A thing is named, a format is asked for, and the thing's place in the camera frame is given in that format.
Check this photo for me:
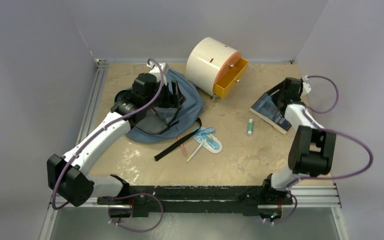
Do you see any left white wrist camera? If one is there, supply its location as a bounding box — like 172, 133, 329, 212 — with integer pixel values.
146, 62, 170, 85

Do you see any green white glue stick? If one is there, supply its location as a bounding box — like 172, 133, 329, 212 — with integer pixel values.
247, 118, 254, 136

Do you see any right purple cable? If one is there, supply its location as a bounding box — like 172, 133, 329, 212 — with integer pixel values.
263, 75, 375, 226

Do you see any aluminium frame rail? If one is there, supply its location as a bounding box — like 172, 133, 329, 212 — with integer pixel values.
47, 183, 342, 209

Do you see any yellow open drawer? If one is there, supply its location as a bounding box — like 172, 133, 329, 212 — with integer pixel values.
212, 58, 249, 99

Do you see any white marker pen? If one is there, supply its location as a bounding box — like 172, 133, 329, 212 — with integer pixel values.
186, 142, 204, 163

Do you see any dark blue book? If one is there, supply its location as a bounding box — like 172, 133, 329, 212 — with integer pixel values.
249, 92, 291, 135

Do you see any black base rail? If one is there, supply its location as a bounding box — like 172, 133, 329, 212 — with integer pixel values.
97, 185, 293, 217

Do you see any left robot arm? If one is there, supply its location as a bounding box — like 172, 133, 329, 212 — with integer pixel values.
46, 73, 185, 210

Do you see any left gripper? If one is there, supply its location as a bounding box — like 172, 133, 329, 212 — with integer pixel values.
144, 79, 185, 111

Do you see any cream round drawer cabinet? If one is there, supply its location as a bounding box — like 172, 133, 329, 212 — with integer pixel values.
186, 37, 241, 96

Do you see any blue backpack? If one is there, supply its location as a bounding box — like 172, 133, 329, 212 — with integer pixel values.
126, 70, 204, 144

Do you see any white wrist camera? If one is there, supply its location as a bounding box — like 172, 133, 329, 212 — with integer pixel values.
146, 62, 170, 85
300, 75, 312, 97

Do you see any blister pack with blue items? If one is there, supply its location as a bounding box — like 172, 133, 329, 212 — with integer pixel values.
192, 126, 223, 154

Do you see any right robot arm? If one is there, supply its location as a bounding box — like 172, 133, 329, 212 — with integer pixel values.
260, 77, 337, 204

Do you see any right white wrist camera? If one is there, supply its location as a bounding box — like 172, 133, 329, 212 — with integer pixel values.
300, 75, 312, 97

